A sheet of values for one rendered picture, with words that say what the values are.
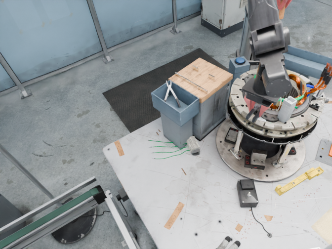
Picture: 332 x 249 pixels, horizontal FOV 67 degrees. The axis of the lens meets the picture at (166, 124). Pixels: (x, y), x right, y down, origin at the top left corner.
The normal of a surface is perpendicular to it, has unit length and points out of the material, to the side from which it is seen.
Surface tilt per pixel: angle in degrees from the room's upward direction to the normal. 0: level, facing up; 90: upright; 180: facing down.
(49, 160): 0
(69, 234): 0
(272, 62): 19
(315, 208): 0
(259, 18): 72
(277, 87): 87
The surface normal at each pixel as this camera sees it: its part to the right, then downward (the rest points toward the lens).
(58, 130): -0.08, -0.64
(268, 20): -0.21, 0.52
